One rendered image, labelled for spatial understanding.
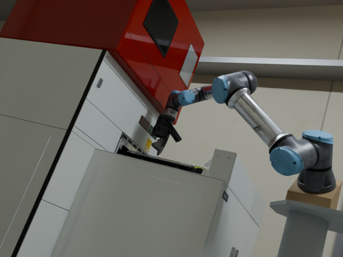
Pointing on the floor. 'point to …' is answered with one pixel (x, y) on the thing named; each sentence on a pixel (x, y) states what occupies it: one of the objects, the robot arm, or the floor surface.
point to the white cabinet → (153, 213)
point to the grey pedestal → (305, 227)
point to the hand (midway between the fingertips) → (159, 153)
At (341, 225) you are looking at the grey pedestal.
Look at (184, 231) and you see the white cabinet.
